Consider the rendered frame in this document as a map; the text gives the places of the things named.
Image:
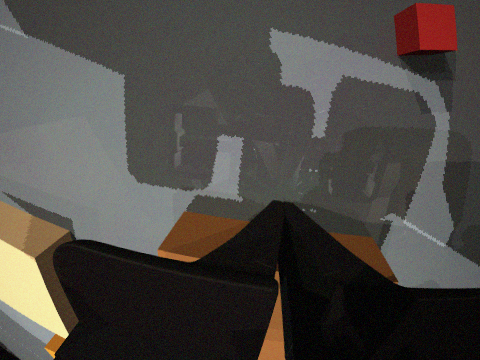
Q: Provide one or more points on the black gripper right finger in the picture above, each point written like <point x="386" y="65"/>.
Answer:
<point x="336" y="307"/>

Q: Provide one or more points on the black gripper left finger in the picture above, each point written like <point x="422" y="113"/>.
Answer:
<point x="221" y="303"/>

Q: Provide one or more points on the red cube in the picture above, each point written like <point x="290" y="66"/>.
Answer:
<point x="426" y="29"/>

